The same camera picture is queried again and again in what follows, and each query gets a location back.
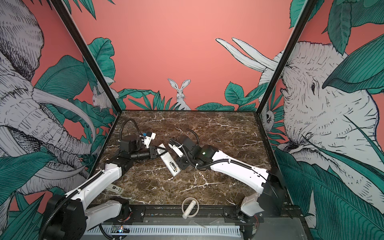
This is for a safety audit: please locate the white remote control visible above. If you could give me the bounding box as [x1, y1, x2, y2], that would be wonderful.
[157, 144, 181, 177]

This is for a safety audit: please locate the white slotted cable duct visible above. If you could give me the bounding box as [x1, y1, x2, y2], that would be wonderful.
[103, 225, 242, 238]

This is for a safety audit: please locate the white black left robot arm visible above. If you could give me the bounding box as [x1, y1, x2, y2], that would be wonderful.
[38, 135, 168, 240]

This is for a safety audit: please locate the small green circuit board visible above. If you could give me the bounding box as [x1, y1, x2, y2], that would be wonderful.
[111, 225, 131, 234]

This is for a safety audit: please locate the black right corner frame post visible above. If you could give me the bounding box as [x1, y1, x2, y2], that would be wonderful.
[256, 0, 317, 116]

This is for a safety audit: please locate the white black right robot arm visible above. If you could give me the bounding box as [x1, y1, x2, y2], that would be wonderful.
[169, 135, 287, 217]

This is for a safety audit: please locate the white ring with handle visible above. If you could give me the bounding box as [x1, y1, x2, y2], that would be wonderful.
[181, 197, 200, 220]

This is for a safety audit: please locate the white remote battery cover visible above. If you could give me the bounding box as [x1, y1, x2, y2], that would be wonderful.
[106, 184, 124, 194]

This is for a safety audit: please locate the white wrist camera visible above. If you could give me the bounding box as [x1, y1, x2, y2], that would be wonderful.
[169, 144, 184, 158]
[143, 132, 156, 149]

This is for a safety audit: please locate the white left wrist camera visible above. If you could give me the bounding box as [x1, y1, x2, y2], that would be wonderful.
[143, 132, 156, 149]

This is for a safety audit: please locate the black corner frame post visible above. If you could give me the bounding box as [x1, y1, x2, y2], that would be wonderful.
[256, 0, 317, 116]
[50, 0, 122, 115]

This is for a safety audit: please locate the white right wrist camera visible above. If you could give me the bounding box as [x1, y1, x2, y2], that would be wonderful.
[169, 144, 184, 158]

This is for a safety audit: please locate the black left corner frame post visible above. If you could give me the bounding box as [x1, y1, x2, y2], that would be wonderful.
[50, 0, 122, 115]

